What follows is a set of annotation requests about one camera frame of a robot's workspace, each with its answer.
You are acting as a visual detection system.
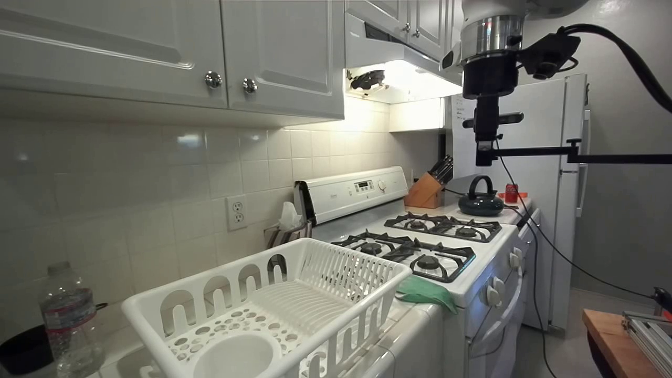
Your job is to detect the green towel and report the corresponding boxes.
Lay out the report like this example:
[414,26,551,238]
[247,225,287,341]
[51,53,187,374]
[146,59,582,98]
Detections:
[395,275,457,312]

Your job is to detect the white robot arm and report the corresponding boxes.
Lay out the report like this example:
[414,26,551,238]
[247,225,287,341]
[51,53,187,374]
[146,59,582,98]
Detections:
[444,0,586,98]

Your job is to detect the white plastic dish rack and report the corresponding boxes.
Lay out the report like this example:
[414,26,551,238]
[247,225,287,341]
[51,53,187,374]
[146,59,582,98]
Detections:
[123,238,409,378]

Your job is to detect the wooden knife block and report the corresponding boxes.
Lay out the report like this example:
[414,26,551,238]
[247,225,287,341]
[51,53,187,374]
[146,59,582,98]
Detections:
[406,173,444,207]

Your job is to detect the black kettle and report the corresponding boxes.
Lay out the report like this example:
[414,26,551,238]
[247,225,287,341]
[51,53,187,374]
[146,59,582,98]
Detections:
[458,176,505,217]

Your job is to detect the white gas stove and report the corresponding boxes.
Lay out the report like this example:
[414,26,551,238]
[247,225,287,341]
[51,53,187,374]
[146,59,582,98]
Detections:
[295,165,532,378]

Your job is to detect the red cup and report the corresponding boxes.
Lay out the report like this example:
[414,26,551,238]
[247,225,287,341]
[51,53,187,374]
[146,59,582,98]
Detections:
[505,183,520,203]

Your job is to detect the white refrigerator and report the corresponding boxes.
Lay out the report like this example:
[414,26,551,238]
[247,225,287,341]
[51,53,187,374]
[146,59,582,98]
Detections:
[450,73,591,329]

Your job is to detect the clear plastic water bottle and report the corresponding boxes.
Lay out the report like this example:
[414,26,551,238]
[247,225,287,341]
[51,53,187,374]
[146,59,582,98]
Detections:
[41,261,105,378]

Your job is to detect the white upper cabinets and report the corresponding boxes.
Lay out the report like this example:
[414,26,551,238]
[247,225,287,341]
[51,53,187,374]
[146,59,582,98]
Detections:
[0,0,450,127]

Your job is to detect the wooden table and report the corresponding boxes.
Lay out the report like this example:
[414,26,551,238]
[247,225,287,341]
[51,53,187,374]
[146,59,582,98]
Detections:
[582,308,665,378]

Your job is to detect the white wall outlet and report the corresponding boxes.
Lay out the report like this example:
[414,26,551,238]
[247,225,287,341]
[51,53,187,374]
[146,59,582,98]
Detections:
[228,195,249,232]

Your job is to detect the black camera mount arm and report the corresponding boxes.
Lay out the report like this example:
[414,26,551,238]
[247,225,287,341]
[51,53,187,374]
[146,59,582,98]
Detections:
[463,97,672,165]

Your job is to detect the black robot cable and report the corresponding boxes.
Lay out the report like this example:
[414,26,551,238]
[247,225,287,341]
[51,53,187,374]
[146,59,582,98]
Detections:
[522,24,672,114]

